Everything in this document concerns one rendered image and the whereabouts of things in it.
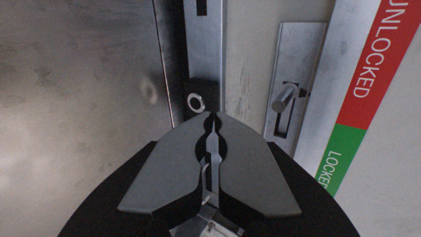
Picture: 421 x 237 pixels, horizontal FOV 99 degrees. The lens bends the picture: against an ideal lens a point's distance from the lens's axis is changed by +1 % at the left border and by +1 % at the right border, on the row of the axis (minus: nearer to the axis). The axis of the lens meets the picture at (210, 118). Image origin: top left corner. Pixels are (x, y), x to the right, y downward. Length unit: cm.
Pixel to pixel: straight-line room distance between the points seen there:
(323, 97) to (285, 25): 9
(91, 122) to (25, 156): 6
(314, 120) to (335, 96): 3
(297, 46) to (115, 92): 21
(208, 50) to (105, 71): 13
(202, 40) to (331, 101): 17
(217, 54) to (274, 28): 8
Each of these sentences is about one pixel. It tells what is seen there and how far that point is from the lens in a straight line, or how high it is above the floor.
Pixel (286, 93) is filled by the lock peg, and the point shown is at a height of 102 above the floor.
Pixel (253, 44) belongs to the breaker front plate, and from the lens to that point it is 25.
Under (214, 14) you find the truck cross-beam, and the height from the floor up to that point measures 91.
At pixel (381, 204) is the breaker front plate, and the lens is 33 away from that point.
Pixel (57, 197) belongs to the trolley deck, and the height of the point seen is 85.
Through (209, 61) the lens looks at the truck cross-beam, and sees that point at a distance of 27.
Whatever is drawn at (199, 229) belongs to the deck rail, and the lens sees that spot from 44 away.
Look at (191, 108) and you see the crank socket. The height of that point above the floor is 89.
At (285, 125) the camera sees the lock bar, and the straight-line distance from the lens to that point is 28.
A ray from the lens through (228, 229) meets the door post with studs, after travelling 45.
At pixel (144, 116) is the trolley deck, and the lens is 27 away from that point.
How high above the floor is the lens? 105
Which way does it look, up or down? 28 degrees down
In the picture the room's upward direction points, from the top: 107 degrees clockwise
